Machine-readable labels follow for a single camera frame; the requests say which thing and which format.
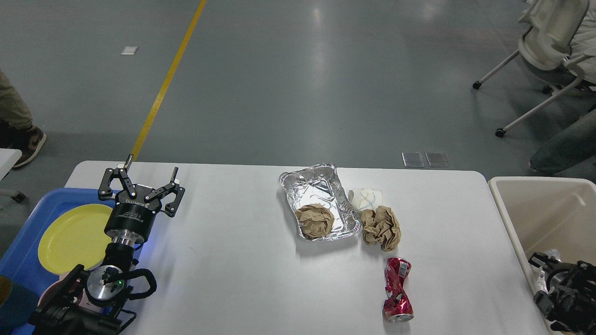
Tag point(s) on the metal floor plate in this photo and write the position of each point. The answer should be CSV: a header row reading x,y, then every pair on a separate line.
x,y
437,159
413,159

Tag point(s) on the white office chair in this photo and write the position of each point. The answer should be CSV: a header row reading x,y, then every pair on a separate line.
x,y
546,47

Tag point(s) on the beige plastic bin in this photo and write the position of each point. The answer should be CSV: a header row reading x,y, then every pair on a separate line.
x,y
541,213

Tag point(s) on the white side table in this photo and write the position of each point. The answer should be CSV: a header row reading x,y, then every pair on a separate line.
x,y
8,158

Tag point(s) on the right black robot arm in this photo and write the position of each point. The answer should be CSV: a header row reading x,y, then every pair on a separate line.
x,y
568,302

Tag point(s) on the aluminium foil tray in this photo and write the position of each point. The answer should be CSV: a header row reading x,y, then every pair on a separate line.
x,y
321,184

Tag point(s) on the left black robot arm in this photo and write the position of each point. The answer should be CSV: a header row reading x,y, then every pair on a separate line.
x,y
92,302

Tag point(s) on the crumpled brown paper ball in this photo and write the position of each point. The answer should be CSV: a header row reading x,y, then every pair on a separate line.
x,y
314,220

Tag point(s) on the crushed red can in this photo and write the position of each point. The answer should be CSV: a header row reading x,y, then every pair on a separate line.
x,y
397,307

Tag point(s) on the person in grey trousers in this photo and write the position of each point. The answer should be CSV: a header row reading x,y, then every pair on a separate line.
x,y
570,147

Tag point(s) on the aluminium foil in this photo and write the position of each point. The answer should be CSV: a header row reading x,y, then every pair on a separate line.
x,y
542,274

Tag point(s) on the crumpled brown paper wad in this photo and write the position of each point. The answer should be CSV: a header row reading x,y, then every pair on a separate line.
x,y
381,227

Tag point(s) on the pink mug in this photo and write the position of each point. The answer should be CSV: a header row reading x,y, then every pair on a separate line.
x,y
58,288

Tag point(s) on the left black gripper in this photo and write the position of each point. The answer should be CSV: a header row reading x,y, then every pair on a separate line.
x,y
132,218

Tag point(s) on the person in khaki trousers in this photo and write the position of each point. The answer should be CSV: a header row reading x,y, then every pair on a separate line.
x,y
17,129

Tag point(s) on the dark teal mug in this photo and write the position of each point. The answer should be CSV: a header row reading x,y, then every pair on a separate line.
x,y
17,303

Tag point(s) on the yellow plate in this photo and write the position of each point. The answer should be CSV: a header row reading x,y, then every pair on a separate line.
x,y
75,237

